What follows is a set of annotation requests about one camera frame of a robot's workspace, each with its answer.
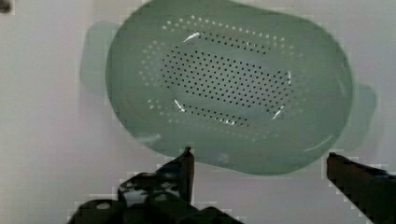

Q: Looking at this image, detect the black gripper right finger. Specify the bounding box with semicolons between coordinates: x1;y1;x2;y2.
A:
326;152;396;224

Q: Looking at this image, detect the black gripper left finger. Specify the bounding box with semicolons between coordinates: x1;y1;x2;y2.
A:
66;147;243;224

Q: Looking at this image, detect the green plastic strainer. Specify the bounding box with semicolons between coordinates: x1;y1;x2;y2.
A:
80;0;376;175

